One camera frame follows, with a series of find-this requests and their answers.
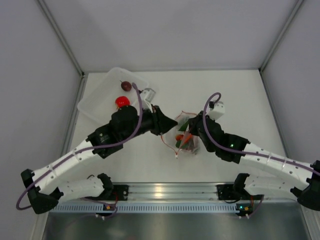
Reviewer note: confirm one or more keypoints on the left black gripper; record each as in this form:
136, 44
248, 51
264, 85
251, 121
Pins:
161, 123

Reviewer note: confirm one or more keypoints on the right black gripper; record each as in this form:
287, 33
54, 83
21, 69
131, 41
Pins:
193, 122

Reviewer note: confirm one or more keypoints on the red fake strawberry bunch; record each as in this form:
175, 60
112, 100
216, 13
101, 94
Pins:
189, 143

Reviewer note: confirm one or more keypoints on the clear zip top bag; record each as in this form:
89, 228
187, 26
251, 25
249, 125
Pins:
168, 139

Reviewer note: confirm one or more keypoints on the red fake tomato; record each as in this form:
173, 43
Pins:
122, 101

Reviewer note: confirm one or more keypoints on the dark purple fake plum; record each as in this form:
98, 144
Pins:
126, 86

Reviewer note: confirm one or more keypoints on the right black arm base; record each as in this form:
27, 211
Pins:
229, 192

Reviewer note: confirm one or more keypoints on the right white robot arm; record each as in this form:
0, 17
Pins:
289, 179

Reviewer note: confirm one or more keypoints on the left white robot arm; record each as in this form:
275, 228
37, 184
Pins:
48, 186

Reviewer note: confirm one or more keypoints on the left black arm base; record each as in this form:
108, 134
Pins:
119, 192

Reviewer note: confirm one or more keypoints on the white perforated plastic basket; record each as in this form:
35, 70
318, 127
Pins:
100, 104

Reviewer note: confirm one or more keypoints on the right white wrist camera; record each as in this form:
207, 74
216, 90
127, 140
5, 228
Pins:
217, 110

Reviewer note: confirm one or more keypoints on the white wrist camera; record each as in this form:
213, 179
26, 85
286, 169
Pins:
147, 95
217, 110

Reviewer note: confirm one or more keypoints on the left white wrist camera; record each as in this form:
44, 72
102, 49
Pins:
147, 95

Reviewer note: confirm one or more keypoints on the aluminium mounting rail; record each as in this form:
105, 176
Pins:
177, 191

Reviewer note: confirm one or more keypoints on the white slotted cable duct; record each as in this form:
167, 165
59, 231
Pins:
137, 207

